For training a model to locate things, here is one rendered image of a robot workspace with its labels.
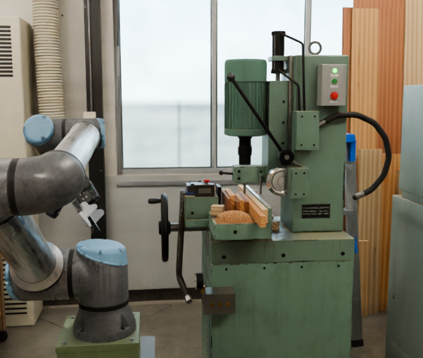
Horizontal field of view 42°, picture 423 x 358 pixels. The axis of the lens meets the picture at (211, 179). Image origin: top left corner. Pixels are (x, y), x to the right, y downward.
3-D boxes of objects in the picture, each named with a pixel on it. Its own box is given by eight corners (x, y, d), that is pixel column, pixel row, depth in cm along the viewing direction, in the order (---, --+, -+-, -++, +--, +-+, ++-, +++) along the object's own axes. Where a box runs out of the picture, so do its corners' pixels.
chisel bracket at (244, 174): (231, 184, 236) (231, 164, 235) (263, 183, 237) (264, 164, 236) (233, 187, 229) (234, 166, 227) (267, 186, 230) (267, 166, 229)
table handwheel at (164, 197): (159, 259, 214) (159, 265, 242) (210, 257, 216) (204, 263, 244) (157, 186, 221) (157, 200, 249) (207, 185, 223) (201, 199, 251)
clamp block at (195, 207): (183, 212, 234) (182, 191, 233) (214, 211, 236) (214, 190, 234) (184, 219, 220) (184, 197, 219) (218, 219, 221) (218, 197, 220)
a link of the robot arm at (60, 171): (75, 165, 104) (106, 111, 169) (8, 165, 103) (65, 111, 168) (79, 222, 108) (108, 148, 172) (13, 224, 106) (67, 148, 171)
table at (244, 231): (180, 208, 257) (180, 195, 257) (245, 207, 260) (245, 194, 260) (188, 241, 198) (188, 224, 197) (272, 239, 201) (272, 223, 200)
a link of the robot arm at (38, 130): (61, 111, 161) (68, 126, 173) (20, 112, 160) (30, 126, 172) (60, 143, 159) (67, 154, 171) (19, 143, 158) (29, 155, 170)
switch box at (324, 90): (316, 105, 220) (317, 64, 218) (341, 105, 221) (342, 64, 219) (321, 106, 214) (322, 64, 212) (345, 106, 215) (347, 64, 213)
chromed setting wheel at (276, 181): (265, 195, 223) (265, 165, 221) (295, 194, 224) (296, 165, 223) (267, 197, 220) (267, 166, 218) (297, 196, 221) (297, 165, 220)
